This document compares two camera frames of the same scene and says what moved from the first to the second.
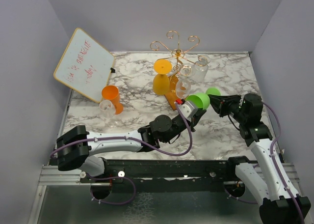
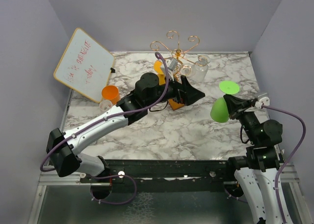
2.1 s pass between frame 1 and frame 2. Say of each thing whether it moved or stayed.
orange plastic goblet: stayed
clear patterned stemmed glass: stayed
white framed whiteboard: stayed
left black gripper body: moved
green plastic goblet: moved
